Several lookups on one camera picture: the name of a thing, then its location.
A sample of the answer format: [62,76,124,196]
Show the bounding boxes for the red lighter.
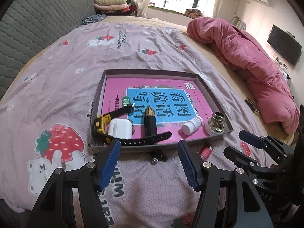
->
[199,145,213,162]

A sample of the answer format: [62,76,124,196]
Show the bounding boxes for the black key fob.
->
[149,149,167,164]

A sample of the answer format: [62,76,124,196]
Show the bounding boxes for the white pill bottle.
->
[181,115,203,136]

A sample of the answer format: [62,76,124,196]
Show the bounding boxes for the yellow black wrist watch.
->
[92,103,172,146]

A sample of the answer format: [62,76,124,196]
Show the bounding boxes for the black gold lipstick tube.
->
[144,106,157,136]

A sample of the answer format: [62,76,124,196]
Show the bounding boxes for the black mattress brand label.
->
[244,97,260,116]

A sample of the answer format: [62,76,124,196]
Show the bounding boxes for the white earbuds case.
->
[108,118,132,139]

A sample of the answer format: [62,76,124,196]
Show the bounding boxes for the pink rolled quilt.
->
[187,17,300,135]

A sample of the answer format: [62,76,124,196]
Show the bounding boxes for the grey cardboard box tray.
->
[91,69,233,152]

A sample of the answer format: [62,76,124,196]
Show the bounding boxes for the pink and blue book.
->
[100,77,213,143]

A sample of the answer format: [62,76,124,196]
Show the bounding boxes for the pink strawberry print bedsheet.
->
[1,22,263,227]

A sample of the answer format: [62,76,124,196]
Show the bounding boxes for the dark patterned cloth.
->
[81,14,106,25]

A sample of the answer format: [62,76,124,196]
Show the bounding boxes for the stack of folded clothes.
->
[94,0,138,17]

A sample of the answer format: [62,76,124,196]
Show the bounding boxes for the grey quilted headboard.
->
[1,0,95,96]

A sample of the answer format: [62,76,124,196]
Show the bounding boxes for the wall mounted television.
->
[267,25,302,65]

